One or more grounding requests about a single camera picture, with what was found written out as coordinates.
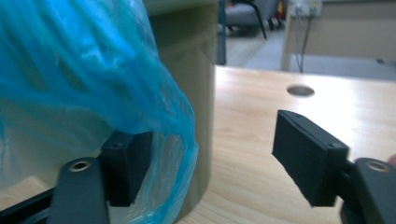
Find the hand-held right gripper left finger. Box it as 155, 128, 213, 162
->
100, 130, 154, 208

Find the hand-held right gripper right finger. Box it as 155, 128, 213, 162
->
271, 109, 350, 208

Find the blue plastic bag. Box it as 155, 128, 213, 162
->
0, 0, 200, 224

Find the green plastic bucket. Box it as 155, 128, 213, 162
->
106, 0, 219, 223

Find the light wooden desk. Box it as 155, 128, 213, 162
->
279, 0, 396, 73

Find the grey chair with black legs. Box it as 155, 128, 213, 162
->
224, 0, 283, 40

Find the round table cable hole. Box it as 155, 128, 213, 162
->
286, 84, 316, 98

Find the black hanging desk cable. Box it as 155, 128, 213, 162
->
293, 13, 314, 74

